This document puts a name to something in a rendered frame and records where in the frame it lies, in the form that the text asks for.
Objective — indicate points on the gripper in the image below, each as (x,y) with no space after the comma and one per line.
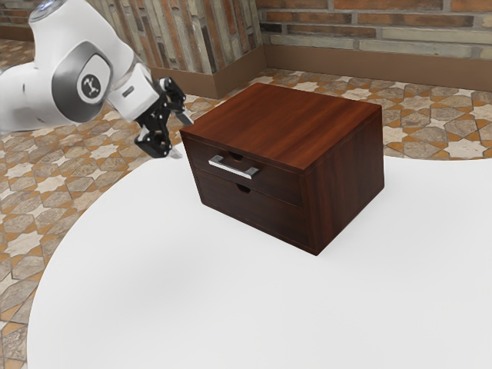
(154,110)

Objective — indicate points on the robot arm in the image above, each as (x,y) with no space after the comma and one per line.
(65,57)

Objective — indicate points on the dark wooden drawer cabinet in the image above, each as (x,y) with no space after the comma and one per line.
(284,161)

